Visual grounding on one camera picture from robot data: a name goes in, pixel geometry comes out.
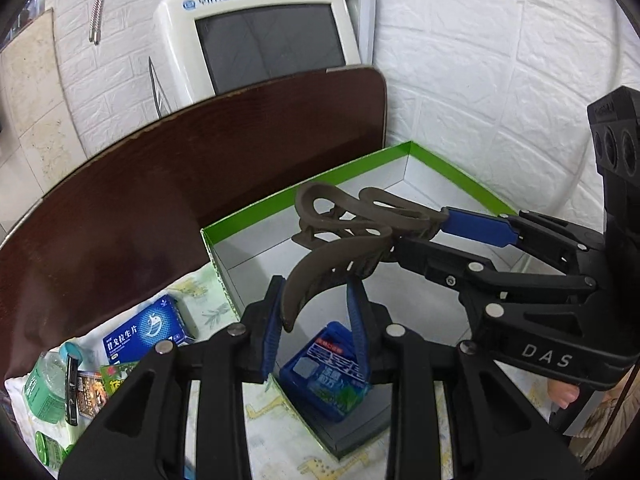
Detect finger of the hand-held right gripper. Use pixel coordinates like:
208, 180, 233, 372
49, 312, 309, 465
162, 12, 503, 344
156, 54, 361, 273
441, 206, 607, 277
395, 237, 599, 307

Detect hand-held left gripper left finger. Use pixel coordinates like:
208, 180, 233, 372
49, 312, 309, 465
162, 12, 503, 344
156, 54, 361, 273
59, 275, 288, 480

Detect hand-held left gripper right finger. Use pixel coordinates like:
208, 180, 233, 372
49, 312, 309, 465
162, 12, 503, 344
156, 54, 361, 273
345, 277, 586, 480

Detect green and white cardboard box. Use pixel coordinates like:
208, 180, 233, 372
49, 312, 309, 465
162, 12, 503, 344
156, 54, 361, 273
200, 141, 538, 461

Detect small green box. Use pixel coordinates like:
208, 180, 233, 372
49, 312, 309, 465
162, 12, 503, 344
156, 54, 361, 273
100, 360, 143, 396

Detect red playing card box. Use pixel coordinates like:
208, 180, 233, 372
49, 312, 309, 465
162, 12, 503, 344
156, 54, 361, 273
75, 370, 108, 418

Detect person's right hand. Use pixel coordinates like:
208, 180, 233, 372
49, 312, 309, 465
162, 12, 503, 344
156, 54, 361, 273
547, 377, 583, 411

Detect blue plastic tablet box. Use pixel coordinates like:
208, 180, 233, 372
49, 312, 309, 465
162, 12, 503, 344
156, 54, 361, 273
279, 322, 373, 421

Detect printed blanket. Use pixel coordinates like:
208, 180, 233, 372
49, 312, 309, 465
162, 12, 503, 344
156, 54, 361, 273
5, 260, 591, 480

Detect blue medicine box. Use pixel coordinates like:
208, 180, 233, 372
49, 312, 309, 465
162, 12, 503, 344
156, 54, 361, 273
102, 295, 198, 366

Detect brown wooden board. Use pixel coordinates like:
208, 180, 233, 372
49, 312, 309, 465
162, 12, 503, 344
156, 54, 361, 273
0, 65, 388, 381

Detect black slim object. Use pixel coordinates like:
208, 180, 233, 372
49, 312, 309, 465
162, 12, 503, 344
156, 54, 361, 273
65, 355, 83, 426

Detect green label water bottle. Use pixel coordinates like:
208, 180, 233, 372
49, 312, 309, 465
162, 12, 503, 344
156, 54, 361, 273
22, 342, 83, 423

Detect metal flexible hose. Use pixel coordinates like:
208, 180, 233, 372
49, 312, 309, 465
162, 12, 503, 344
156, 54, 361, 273
89, 0, 117, 45

